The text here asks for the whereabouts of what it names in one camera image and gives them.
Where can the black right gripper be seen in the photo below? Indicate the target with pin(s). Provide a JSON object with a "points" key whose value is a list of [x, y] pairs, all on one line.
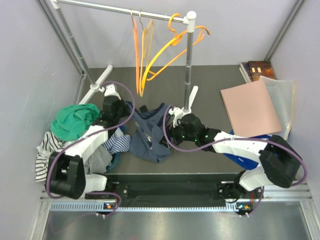
{"points": [[170, 131]]}

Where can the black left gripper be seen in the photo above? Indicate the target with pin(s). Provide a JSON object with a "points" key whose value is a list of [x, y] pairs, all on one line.
{"points": [[125, 112]]}

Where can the navy blue tank top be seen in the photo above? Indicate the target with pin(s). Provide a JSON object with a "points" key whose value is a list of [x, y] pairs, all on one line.
{"points": [[148, 141]]}

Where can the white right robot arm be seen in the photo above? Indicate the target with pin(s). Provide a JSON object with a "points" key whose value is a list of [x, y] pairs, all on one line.
{"points": [[266, 161]]}

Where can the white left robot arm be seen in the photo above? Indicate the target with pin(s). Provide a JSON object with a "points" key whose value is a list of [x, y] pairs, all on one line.
{"points": [[66, 176]]}

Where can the orange velvet hanger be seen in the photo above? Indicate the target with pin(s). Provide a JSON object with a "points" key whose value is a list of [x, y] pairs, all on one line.
{"points": [[136, 49]]}

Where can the tan yellow velvet hanger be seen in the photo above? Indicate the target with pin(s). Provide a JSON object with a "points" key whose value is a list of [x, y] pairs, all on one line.
{"points": [[146, 45]]}

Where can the blue white striped shirt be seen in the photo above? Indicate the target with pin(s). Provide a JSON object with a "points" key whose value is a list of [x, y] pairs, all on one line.
{"points": [[118, 142]]}

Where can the silver white clothes rack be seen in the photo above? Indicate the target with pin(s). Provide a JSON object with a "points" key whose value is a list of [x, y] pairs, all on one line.
{"points": [[189, 21]]}

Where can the green garment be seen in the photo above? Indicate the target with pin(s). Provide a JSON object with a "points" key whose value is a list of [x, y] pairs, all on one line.
{"points": [[73, 121]]}

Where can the grey white garment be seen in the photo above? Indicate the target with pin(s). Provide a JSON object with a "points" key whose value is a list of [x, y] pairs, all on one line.
{"points": [[98, 161]]}

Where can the blue laundry basin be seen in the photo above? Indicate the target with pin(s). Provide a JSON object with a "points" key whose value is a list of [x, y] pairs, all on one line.
{"points": [[114, 161]]}

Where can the pink folder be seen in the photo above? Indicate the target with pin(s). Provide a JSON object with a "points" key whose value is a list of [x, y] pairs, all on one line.
{"points": [[250, 110]]}

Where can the black white striped shirt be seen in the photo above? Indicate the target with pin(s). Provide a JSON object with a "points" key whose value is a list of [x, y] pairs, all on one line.
{"points": [[50, 144]]}

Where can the blue clipboard folder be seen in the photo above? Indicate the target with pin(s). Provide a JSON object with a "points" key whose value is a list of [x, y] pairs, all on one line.
{"points": [[246, 163]]}

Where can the brown book stack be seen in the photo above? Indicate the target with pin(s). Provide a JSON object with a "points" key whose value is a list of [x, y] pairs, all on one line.
{"points": [[252, 70]]}

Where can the translucent plastic folder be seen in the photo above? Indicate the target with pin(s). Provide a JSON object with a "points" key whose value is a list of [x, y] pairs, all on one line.
{"points": [[283, 97]]}

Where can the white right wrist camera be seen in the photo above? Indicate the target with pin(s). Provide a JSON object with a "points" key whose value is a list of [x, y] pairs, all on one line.
{"points": [[177, 113]]}

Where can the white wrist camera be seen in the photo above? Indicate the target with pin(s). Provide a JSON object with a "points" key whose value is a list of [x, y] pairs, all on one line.
{"points": [[177, 113], [110, 90]]}

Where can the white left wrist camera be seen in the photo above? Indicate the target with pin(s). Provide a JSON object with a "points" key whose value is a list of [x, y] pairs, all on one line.
{"points": [[110, 90]]}

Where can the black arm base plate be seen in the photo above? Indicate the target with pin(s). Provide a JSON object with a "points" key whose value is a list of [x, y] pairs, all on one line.
{"points": [[160, 190]]}

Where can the grey slotted cable duct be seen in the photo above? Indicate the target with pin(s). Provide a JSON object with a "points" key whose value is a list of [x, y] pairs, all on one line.
{"points": [[69, 206]]}

